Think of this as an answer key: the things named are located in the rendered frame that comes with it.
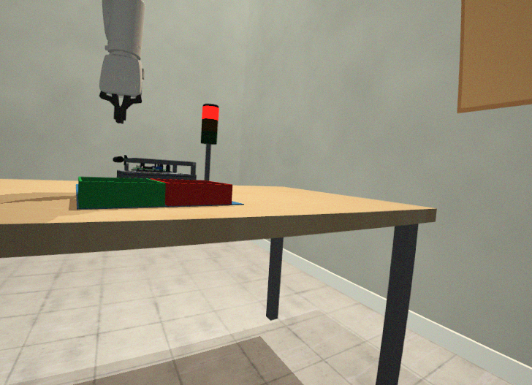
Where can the red bin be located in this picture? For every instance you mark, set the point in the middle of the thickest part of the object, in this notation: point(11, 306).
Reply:
point(196, 192)

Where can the green open tray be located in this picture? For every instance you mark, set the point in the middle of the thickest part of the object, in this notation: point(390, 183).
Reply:
point(119, 192)

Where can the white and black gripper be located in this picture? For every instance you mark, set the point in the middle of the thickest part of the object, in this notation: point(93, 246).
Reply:
point(121, 74)

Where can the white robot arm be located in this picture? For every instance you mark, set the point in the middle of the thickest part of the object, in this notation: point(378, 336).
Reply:
point(123, 26)

